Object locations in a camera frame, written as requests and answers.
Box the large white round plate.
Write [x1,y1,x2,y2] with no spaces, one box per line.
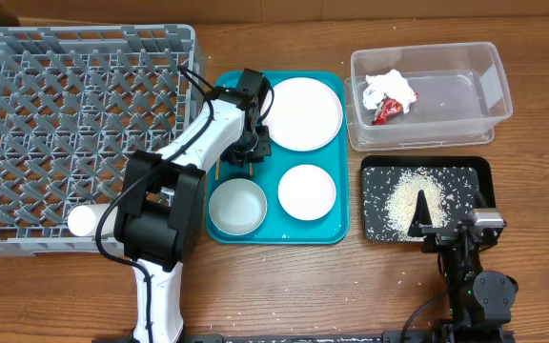
[262,77,343,151]

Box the red snack wrapper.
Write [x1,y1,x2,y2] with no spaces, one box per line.
[372,97,403,125]

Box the pale pink bowl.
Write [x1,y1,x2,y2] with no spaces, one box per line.
[277,164,336,221]

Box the grey metal bowl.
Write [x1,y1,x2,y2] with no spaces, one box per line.
[209,178,268,236]

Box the white tissue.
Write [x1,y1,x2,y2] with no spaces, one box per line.
[362,70,417,113]

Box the cream white plastic cup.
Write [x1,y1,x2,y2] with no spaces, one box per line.
[68,204,109,237]

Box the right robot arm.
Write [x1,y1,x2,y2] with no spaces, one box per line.
[399,191,519,342]

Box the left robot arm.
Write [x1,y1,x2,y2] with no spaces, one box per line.
[113,69,274,342]

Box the black food waste tray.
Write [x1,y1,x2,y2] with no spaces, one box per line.
[360,155,496,229]

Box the clear plastic waste bin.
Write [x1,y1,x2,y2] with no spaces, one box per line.
[345,42,513,151]

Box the grey plastic dishwasher rack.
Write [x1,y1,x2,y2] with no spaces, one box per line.
[0,24,205,256]

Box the teal plastic serving tray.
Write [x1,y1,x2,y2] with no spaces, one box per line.
[205,71,351,246]

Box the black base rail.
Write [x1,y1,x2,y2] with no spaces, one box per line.
[91,331,517,343]

